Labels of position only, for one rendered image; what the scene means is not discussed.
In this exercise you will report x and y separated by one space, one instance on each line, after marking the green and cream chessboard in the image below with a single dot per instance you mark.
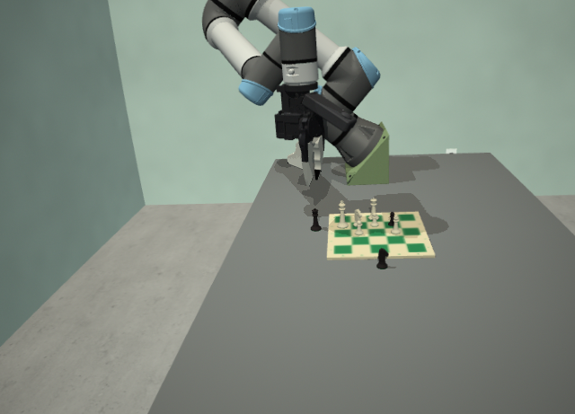
411 243

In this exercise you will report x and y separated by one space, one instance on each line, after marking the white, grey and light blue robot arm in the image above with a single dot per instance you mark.
350 75

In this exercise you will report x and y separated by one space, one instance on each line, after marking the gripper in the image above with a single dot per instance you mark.
298 122

